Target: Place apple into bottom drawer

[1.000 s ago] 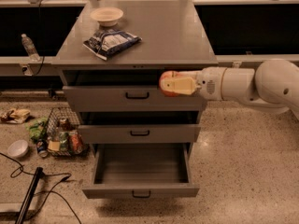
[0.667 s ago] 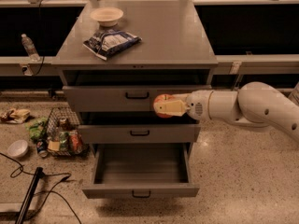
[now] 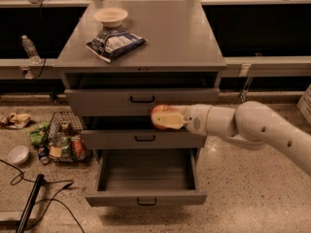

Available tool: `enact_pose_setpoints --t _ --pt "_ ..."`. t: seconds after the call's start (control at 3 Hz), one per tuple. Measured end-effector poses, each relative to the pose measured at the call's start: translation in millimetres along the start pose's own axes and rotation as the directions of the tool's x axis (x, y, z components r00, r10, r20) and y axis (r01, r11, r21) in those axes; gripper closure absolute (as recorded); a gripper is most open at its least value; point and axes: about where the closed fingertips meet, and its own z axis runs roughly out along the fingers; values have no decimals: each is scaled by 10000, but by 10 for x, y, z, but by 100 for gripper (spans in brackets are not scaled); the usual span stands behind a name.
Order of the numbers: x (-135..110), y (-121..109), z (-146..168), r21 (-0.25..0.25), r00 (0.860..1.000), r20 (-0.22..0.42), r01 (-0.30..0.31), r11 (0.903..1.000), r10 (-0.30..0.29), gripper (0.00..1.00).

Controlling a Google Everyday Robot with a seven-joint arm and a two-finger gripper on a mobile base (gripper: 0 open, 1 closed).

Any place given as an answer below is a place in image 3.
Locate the grey metal drawer cabinet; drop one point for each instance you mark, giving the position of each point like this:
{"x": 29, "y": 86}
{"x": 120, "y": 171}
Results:
{"x": 179, "y": 39}

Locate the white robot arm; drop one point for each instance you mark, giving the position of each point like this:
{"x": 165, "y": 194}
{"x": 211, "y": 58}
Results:
{"x": 251, "y": 126}

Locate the green snack bag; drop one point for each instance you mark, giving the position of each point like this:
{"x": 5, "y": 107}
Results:
{"x": 38, "y": 134}

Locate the white bowl on cabinet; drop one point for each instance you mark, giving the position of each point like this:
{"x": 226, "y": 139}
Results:
{"x": 110, "y": 17}

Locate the crumpled brown snack bag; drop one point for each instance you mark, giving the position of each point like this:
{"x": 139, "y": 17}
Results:
{"x": 15, "y": 121}

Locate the red apple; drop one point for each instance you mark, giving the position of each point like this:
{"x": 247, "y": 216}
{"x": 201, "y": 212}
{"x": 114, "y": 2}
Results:
{"x": 161, "y": 109}

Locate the soda can on floor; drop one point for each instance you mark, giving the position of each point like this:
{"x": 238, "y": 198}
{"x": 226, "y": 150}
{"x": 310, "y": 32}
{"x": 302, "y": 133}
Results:
{"x": 43, "y": 154}

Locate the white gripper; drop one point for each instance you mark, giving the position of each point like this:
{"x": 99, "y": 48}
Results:
{"x": 195, "y": 119}

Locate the blue white chip bag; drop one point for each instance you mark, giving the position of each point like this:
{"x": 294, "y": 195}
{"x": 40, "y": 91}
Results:
{"x": 109, "y": 45}

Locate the red soda can in basket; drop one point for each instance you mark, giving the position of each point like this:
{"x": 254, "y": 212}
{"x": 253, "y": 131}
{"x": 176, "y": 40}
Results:
{"x": 78, "y": 148}

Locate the grey top drawer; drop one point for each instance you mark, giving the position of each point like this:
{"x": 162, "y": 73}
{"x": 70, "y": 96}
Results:
{"x": 135, "y": 94}

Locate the grey bottom drawer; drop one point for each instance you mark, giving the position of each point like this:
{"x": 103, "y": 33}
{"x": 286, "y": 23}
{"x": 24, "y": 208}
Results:
{"x": 146, "y": 178}

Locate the clear plastic water bottle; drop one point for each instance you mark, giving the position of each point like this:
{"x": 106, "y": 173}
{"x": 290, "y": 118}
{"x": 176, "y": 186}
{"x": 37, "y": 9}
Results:
{"x": 30, "y": 49}

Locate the grey drawer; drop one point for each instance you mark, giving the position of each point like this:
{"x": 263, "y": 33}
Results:
{"x": 134, "y": 132}
{"x": 146, "y": 178}
{"x": 135, "y": 94}

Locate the grey middle drawer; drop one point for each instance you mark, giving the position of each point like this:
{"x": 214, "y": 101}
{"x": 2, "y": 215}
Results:
{"x": 134, "y": 132}

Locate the wire mesh basket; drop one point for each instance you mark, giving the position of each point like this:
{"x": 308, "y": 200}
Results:
{"x": 64, "y": 124}

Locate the cardboard box at right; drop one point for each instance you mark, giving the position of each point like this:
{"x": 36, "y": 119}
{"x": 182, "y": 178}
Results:
{"x": 304, "y": 104}

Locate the white bowl on floor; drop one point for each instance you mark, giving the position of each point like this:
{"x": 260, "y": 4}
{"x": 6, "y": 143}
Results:
{"x": 18, "y": 155}

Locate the black stand leg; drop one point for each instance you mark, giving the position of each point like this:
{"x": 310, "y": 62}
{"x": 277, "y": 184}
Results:
{"x": 30, "y": 204}

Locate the green can in basket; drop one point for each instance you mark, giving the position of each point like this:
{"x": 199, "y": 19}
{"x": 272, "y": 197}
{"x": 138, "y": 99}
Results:
{"x": 65, "y": 147}

